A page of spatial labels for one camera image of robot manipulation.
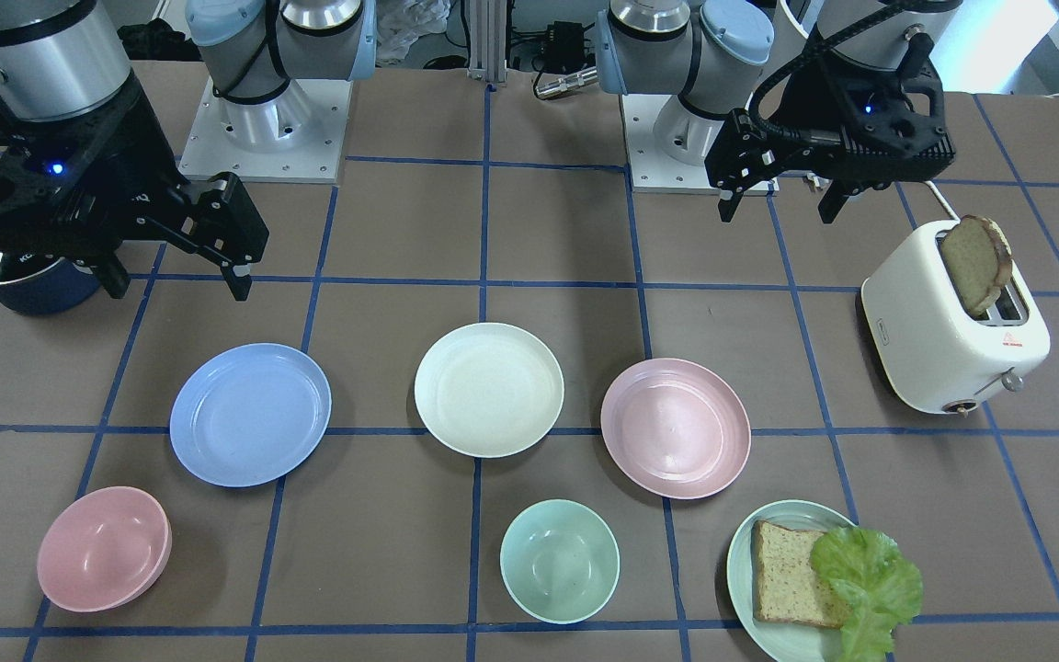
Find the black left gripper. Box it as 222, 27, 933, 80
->
705, 32, 957, 223

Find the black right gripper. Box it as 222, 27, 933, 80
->
0, 74, 269, 302

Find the blue plate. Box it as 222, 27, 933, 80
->
168, 343, 333, 487

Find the pink plate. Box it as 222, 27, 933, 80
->
600, 358, 752, 500

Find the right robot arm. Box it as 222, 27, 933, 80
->
0, 1, 377, 315

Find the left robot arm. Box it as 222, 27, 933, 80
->
594, 1, 961, 223

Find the dark blue saucepan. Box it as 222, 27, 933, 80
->
0, 252, 100, 317

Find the toast slice in toaster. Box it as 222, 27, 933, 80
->
938, 214, 1015, 319

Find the white toaster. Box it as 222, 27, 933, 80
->
859, 219, 1051, 415

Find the pink bowl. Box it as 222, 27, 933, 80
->
35, 485, 173, 613

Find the cream white plate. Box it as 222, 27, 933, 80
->
415, 322, 564, 458

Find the bread slice on plate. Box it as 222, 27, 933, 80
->
752, 519, 850, 630

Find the green lettuce leaf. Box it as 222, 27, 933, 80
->
810, 525, 925, 661

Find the mint green bowl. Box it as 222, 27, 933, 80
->
499, 499, 621, 624

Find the green plate with food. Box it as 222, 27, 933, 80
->
724, 499, 854, 661

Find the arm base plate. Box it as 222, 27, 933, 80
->
179, 79, 354, 185
621, 94, 723, 196

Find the white toaster power cord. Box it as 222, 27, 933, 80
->
925, 179, 962, 223

